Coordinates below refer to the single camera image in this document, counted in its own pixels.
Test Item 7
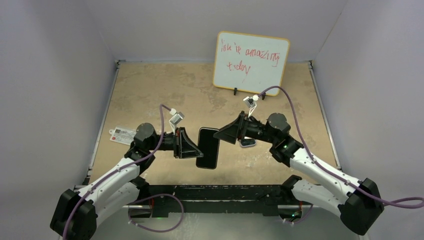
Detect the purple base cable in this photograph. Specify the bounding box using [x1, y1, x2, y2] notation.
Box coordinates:
[282, 203, 314, 227]
[127, 192, 185, 233]

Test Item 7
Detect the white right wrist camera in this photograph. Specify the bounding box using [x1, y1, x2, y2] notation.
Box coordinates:
[243, 94, 259, 118]

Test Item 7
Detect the lavender phone case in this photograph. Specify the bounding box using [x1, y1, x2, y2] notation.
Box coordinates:
[238, 137, 257, 148]

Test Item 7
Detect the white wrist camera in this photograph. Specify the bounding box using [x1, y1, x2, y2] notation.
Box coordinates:
[168, 108, 185, 134]
[243, 94, 259, 118]

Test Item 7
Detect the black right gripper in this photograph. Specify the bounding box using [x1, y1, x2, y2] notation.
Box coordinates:
[214, 111, 277, 145]

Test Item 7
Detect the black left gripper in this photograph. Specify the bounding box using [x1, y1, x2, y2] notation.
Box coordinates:
[147, 127, 203, 159]

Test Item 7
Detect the yellow framed whiteboard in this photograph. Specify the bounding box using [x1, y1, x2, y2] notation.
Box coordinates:
[212, 31, 291, 96]

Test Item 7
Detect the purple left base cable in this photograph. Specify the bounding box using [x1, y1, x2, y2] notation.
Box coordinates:
[127, 192, 185, 233]

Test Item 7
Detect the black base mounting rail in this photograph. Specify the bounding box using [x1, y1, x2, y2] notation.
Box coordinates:
[127, 184, 314, 220]

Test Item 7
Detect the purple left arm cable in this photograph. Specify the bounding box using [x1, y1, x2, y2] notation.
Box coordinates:
[62, 104, 176, 240]

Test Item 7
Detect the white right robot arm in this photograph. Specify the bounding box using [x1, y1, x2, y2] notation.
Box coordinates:
[213, 111, 384, 236]

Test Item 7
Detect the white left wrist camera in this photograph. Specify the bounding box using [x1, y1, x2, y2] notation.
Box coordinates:
[168, 108, 185, 134]

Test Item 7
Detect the small white card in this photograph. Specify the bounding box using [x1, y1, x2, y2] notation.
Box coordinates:
[109, 126, 136, 146]

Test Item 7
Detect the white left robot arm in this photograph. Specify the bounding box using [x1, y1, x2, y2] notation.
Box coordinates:
[50, 123, 204, 240]

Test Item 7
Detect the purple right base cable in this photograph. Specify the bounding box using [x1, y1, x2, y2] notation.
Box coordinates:
[282, 203, 314, 227]

